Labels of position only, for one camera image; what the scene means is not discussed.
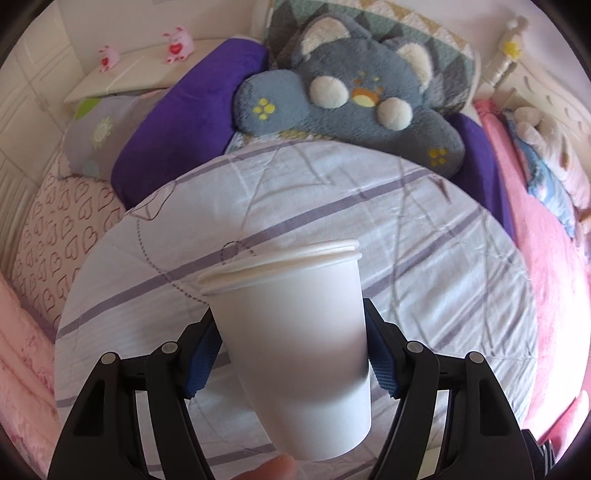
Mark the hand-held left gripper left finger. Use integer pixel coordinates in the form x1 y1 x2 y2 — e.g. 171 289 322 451
47 308 227 480

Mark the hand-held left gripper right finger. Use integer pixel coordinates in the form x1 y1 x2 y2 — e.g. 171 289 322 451
362 298 536 480

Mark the white paper cup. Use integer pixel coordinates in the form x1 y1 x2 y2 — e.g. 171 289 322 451
198 239 373 462

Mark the person's left hand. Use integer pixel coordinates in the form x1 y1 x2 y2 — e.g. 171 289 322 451
225 455 299 480

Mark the striped white bed sheet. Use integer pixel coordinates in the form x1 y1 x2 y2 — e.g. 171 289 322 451
54 138 539 480

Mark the light pink quilt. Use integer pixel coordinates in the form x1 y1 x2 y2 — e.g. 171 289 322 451
0 272 64 468

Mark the bright pink blanket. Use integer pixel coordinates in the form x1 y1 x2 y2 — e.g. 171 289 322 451
473 99 591 446

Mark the heart print pink sheet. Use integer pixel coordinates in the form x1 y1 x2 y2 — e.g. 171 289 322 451
9 151 128 331

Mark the blue patterned cloth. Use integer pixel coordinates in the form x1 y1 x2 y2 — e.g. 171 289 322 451
503 111 579 239

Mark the purple pillow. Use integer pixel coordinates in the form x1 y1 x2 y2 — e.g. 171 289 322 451
113 38 516 241

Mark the grey flower print pillow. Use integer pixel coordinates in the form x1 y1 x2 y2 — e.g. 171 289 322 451
61 90 168 182

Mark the grey koala plush pillow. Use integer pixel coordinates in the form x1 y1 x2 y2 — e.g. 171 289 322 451
233 14 466 177

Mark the white plush toy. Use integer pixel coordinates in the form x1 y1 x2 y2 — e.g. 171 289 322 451
512 105 591 209

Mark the white bedside shelf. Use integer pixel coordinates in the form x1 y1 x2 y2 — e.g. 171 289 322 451
64 39 228 105

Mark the pink plush toy red heart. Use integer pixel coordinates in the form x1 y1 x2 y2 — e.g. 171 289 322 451
160 26 195 65

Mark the small pink plush toy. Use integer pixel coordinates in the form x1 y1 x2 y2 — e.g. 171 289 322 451
97 45 122 73

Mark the white wooden headboard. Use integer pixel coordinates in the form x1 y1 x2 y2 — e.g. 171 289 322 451
479 15 591 155

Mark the triangle patterned pillow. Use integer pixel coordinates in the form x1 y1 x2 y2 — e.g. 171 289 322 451
267 0 482 116

